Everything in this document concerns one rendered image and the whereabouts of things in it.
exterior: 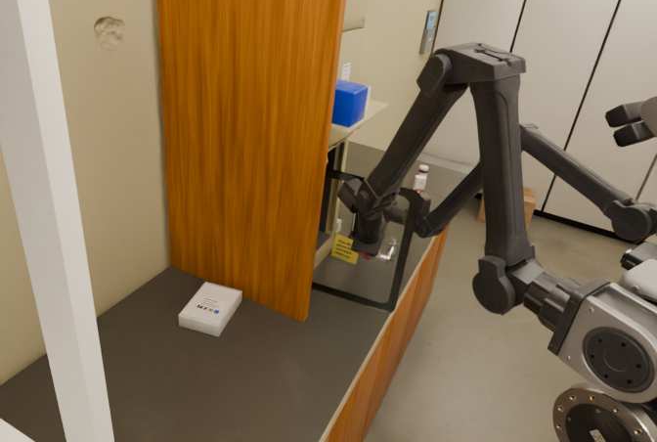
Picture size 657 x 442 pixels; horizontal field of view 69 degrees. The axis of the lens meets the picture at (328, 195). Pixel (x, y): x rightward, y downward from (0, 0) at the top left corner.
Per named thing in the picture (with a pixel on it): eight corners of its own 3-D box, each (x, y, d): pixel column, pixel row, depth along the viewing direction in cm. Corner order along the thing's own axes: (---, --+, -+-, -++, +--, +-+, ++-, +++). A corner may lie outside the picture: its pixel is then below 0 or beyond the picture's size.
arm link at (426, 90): (451, 70, 73) (497, 60, 78) (429, 46, 75) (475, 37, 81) (361, 217, 107) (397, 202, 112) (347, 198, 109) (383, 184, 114)
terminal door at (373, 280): (297, 283, 146) (309, 163, 127) (394, 313, 138) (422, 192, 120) (296, 284, 145) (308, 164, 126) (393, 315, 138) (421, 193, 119)
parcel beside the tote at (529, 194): (475, 220, 402) (484, 190, 389) (478, 204, 430) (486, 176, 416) (526, 233, 392) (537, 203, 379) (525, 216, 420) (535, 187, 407)
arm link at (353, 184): (367, 198, 104) (396, 188, 108) (337, 167, 110) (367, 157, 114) (356, 235, 112) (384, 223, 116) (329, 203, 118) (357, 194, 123)
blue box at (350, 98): (314, 118, 123) (317, 84, 119) (330, 110, 131) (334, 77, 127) (349, 128, 120) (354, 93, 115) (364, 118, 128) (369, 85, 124)
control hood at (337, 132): (302, 156, 126) (306, 120, 121) (351, 125, 152) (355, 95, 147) (342, 168, 122) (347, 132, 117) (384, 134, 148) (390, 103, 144)
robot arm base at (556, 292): (554, 357, 73) (582, 296, 68) (510, 325, 79) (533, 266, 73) (583, 338, 78) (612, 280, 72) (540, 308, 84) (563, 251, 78)
